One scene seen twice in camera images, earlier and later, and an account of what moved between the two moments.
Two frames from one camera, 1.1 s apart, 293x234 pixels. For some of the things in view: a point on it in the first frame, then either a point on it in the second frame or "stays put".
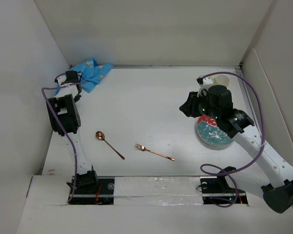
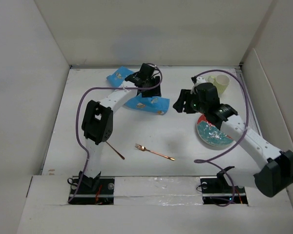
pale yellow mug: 220,79 stays put
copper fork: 143,148 stays put
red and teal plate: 211,133 stays put
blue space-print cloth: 90,73 to 156,105
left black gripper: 78,97 to 154,92
